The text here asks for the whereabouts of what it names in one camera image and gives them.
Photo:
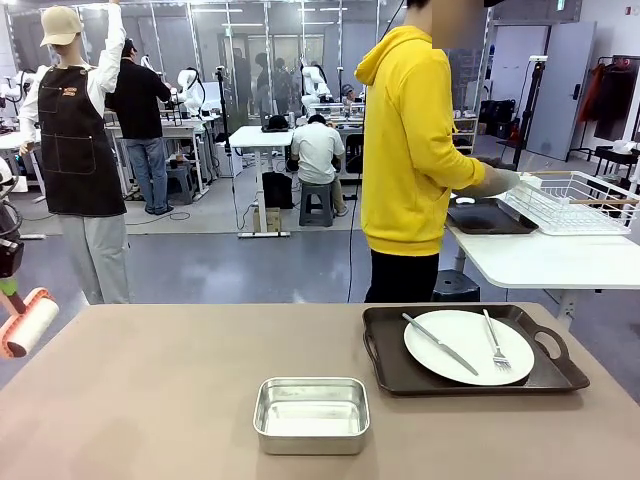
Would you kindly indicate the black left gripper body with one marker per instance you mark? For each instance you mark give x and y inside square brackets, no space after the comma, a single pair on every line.
[10,260]

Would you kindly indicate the pink lint roller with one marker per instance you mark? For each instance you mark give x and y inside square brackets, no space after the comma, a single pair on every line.
[35,325]

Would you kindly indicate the brown serving tray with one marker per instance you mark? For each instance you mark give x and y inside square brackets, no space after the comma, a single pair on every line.
[390,370]
[480,220]

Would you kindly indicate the silver table knife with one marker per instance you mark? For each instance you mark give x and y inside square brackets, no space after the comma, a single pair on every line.
[440,345]

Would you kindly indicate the white round plate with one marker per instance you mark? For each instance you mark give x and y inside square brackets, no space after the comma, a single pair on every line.
[460,340]
[465,201]

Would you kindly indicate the silver fork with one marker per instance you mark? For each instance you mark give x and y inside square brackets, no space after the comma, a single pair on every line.
[492,335]

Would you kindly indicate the person's right forearm yellow sleeve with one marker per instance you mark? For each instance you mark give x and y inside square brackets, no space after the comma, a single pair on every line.
[465,172]

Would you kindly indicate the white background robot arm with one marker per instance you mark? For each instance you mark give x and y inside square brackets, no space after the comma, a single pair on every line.
[315,82]
[20,85]
[190,92]

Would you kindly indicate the person's right hand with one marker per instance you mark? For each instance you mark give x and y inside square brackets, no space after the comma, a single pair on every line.
[501,182]

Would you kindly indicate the round white background table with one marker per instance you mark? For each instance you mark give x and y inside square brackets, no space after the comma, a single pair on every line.
[12,140]

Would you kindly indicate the dark brown apron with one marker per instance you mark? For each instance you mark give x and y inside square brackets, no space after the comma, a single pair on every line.
[75,150]

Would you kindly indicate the grey plastic step stool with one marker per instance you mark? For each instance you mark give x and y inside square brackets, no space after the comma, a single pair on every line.
[181,185]
[316,200]

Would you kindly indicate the standing person in black top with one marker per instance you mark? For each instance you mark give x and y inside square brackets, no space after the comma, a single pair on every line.
[140,100]

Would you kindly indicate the white-shirted mannequin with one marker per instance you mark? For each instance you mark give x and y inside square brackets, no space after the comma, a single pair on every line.
[65,55]

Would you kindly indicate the white background workbench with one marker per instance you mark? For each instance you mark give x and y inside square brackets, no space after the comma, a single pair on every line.
[185,131]

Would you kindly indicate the beige baseball cap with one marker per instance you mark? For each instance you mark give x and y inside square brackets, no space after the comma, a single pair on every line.
[60,25]

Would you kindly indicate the cardboard box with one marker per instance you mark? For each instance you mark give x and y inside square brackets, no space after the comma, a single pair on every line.
[267,220]

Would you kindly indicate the black backpack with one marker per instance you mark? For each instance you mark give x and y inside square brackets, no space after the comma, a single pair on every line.
[277,190]

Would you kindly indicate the white standing desk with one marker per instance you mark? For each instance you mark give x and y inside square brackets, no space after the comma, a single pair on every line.
[260,136]

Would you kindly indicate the distant standing person dark clothes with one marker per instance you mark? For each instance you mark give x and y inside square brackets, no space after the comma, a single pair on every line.
[265,80]

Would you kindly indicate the seated person in white shirt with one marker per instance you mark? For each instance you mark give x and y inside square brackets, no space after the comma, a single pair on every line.
[315,150]

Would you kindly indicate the rectangular metal container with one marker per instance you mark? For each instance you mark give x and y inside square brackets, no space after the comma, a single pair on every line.
[310,420]

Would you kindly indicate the person in yellow hoodie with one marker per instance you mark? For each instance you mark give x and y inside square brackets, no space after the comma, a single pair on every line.
[400,150]

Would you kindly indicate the black round stool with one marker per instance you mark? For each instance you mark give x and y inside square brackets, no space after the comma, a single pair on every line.
[457,285]

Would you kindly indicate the white shoe rack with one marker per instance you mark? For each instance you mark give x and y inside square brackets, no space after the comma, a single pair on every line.
[467,135]

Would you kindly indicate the black suitcase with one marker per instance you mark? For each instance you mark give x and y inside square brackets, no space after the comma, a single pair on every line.
[497,117]

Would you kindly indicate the white rack cutlery holder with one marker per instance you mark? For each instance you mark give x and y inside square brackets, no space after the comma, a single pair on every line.
[525,189]

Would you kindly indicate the black tripod light stand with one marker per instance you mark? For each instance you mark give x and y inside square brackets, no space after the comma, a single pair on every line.
[530,100]

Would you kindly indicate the grey door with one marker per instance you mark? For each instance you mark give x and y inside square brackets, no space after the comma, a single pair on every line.
[560,90]

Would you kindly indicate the white tissue pack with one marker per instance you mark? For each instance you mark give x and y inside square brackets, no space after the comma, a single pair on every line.
[625,146]

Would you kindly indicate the black clothes rack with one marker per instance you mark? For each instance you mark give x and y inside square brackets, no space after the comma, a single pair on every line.
[615,100]

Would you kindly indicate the black frame wooden rail rack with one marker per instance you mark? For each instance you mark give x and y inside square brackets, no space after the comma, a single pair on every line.
[172,107]

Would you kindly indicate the black camera tripod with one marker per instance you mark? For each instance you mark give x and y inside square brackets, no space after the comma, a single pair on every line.
[224,100]

